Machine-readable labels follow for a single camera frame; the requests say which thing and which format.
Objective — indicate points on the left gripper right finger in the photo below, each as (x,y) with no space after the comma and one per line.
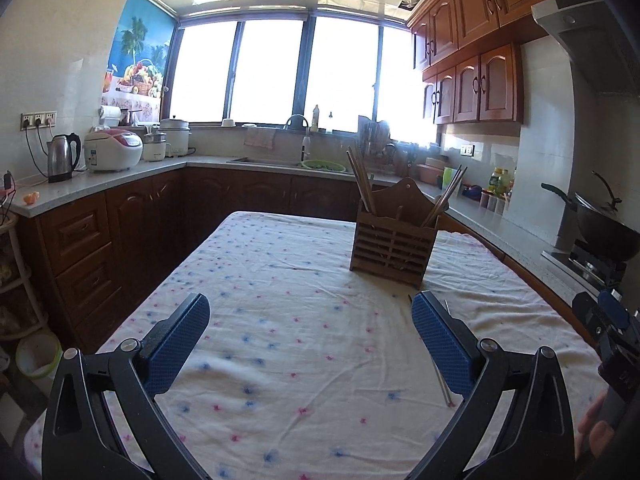
(514,421)

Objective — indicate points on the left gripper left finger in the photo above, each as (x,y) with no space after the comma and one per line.
(103,421)

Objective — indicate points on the grey metal chopstick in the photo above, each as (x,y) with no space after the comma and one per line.
(430,318)

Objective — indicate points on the right human hand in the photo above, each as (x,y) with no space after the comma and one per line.
(592,432)

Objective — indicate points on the gas stove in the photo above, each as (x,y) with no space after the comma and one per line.
(593,272)

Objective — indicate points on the white waste bin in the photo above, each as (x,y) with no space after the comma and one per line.
(38,354)

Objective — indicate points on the black wok with lid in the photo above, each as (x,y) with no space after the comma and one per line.
(606,237)

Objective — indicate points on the lower dark wooden cabinets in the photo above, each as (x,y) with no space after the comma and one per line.
(96,258)

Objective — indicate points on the cooking oil bottle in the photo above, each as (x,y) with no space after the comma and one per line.
(499,182)

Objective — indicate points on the white green pitcher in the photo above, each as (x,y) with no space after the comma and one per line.
(448,176)

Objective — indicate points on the floral white tablecloth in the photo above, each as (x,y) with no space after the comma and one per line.
(307,369)

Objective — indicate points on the wooden utensil holder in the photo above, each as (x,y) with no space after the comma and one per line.
(395,241)

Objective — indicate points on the pink plastic basin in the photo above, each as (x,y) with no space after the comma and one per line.
(431,171)

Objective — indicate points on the steel electric kettle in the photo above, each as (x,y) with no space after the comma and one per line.
(63,156)

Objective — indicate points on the dish drying rack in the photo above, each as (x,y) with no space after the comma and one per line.
(380,152)

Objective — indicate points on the white red rice cooker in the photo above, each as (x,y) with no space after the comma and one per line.
(112,149)

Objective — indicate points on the small white cooker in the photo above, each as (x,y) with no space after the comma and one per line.
(154,146)

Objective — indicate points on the steel range hood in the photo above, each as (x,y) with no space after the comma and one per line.
(596,44)

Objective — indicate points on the large white pot cooker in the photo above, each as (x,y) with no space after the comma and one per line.
(177,132)

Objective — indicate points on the upper wooden cabinets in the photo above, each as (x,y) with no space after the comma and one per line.
(468,53)

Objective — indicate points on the green plastic basin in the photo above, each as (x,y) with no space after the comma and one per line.
(323,165)

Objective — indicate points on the chrome sink faucet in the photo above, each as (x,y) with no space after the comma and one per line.
(298,122)

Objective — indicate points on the fruit beach window poster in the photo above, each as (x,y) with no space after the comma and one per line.
(136,67)

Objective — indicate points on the wall power outlet strip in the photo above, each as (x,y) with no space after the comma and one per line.
(38,120)

